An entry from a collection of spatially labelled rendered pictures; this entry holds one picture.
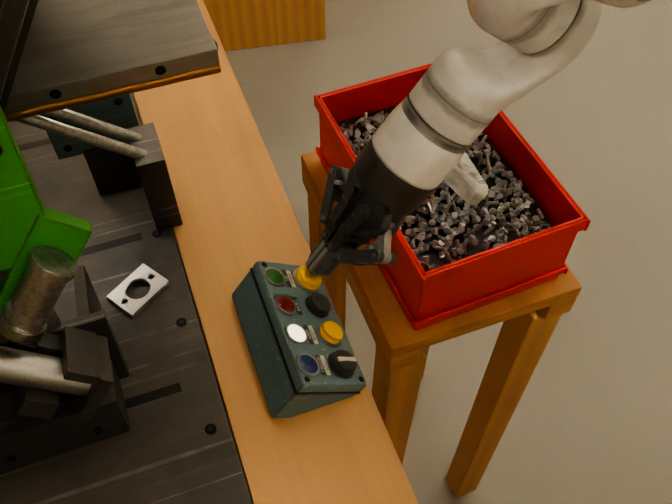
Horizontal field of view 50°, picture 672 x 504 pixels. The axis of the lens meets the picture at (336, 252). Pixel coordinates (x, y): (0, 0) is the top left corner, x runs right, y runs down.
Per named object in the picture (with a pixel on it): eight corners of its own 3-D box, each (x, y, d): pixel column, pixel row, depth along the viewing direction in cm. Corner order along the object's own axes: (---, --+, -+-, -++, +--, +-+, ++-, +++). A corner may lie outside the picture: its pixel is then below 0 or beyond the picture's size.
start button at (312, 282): (312, 271, 76) (318, 264, 76) (321, 292, 75) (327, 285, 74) (290, 268, 74) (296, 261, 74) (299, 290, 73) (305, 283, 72)
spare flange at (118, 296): (144, 266, 79) (143, 262, 78) (170, 284, 77) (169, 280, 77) (107, 300, 76) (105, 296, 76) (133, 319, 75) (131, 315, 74)
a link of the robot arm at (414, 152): (481, 208, 67) (525, 161, 64) (395, 188, 60) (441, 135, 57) (439, 143, 72) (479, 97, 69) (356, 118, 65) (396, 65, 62)
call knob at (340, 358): (346, 354, 70) (353, 347, 70) (355, 377, 69) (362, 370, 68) (325, 353, 69) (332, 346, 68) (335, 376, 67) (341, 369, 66)
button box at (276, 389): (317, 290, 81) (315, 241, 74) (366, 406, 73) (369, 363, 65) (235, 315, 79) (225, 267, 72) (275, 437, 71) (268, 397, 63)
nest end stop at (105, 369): (85, 373, 69) (107, 336, 67) (90, 420, 64) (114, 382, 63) (73, 371, 68) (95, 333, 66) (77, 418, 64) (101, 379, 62)
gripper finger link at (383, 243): (384, 213, 65) (368, 212, 66) (377, 264, 65) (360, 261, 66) (403, 217, 66) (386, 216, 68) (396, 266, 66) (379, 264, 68)
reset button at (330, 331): (333, 326, 72) (340, 319, 71) (342, 346, 71) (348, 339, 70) (315, 325, 71) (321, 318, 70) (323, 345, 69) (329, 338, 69)
